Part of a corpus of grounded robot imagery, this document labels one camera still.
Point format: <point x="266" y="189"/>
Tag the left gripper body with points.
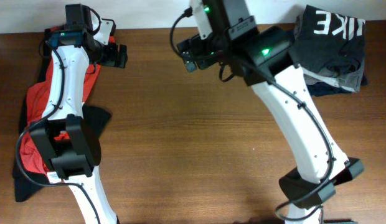
<point x="105" y="55"/>

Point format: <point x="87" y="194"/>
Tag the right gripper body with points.
<point x="208" y="52"/>

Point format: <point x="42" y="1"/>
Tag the black t-shirt white letters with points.
<point x="331" y="41"/>

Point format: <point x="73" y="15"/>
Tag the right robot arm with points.
<point x="266" y="61"/>

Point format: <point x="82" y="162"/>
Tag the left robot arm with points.
<point x="68" y="146"/>

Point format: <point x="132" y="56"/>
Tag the navy folded garment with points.
<point x="322" y="86"/>

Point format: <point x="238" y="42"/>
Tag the red t-shirt white print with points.
<point x="35" y="103"/>

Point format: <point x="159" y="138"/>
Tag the grey folded garment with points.
<point x="331" y="48"/>

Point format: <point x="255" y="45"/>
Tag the black garment under pile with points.
<point x="24" y="189"/>

